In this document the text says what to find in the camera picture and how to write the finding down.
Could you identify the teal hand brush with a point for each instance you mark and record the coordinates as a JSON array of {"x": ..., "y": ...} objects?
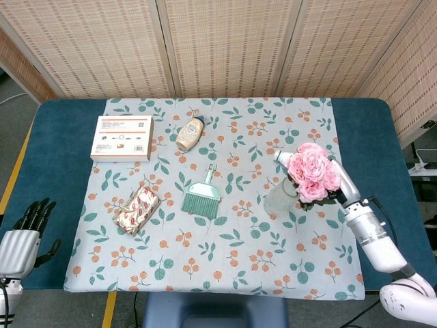
[{"x": 202, "y": 196}]

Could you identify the white drink bottle green label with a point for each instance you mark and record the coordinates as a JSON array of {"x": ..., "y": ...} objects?
[{"x": 281, "y": 157}]

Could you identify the bamboo folding screen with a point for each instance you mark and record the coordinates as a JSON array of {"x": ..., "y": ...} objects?
[{"x": 218, "y": 48}]

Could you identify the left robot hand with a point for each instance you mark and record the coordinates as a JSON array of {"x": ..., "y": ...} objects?
[{"x": 18, "y": 244}]

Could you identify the floral patterned tablecloth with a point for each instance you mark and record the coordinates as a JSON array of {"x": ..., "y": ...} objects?
[{"x": 215, "y": 239}]

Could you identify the beige squeeze bottle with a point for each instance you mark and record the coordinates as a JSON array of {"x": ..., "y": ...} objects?
[{"x": 190, "y": 134}]

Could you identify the blue table mat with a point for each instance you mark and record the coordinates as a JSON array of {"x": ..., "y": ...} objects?
[{"x": 51, "y": 171}]

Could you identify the white orange cardboard box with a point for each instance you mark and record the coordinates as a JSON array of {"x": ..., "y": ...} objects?
[{"x": 121, "y": 138}]

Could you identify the clear glass vase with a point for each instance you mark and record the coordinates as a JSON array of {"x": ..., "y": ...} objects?
[{"x": 278, "y": 201}]

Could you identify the white power strip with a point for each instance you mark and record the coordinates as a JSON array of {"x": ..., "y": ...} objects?
[{"x": 423, "y": 167}]

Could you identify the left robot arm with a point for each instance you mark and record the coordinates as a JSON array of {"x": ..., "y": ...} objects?
[{"x": 9, "y": 300}]

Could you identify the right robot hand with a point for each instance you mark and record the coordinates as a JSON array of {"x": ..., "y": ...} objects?
[{"x": 345, "y": 186}]

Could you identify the pink rose bouquet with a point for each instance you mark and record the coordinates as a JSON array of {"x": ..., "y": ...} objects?
[{"x": 312, "y": 174}]

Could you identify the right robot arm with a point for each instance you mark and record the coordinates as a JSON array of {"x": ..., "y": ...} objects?
[{"x": 385, "y": 246}]

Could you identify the gold red snack packet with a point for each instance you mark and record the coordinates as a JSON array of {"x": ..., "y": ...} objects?
[{"x": 136, "y": 211}]

